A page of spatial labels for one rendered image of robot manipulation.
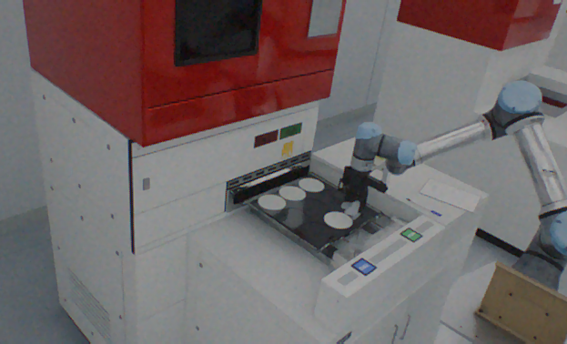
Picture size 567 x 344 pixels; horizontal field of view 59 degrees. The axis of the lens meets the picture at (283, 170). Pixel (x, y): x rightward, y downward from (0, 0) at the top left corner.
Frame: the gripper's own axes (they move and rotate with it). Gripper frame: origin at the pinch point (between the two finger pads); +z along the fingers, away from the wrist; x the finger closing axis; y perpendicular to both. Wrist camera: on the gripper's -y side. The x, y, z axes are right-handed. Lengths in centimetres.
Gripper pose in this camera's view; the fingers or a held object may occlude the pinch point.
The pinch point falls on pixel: (355, 216)
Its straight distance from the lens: 179.9
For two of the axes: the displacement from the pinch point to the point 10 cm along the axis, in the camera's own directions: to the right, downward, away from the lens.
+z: -1.2, 8.7, 4.8
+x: 2.5, 5.0, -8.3
